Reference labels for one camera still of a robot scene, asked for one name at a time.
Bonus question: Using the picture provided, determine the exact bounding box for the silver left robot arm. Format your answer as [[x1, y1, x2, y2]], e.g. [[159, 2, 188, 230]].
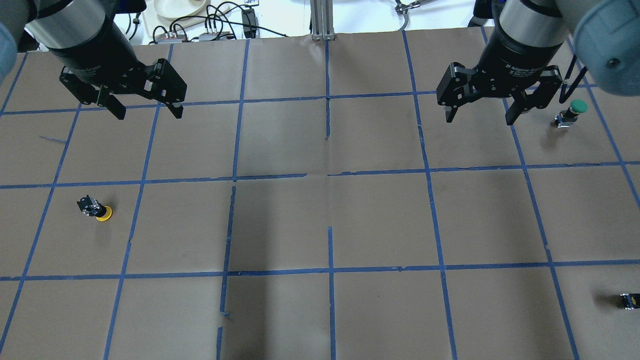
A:
[[1, 0, 188, 120]]

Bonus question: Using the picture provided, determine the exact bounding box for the green push button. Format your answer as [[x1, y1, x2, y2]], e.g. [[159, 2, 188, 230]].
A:
[[551, 99, 588, 129]]

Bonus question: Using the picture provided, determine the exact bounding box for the beige plate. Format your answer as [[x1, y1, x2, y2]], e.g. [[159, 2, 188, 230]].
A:
[[152, 0, 209, 19]]

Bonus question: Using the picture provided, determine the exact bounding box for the grey usb hub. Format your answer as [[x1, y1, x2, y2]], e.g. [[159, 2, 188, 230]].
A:
[[198, 30, 236, 43]]

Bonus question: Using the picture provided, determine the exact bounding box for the yellow push button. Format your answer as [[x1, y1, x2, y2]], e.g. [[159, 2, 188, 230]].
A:
[[77, 194, 114, 223]]

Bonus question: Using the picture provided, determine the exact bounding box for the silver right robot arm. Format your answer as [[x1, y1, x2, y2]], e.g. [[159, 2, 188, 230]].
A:
[[436, 0, 640, 126]]

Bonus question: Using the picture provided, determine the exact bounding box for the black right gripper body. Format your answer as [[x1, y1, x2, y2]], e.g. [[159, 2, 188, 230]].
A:
[[436, 25, 562, 111]]

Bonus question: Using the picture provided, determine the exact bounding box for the aluminium frame post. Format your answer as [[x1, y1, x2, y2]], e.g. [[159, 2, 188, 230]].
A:
[[310, 0, 335, 41]]

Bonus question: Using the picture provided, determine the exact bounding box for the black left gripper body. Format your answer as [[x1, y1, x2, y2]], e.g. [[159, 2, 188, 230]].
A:
[[50, 22, 187, 107]]

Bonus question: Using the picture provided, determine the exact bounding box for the black power adapter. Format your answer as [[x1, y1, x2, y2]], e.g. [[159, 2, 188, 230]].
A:
[[241, 7, 258, 39]]

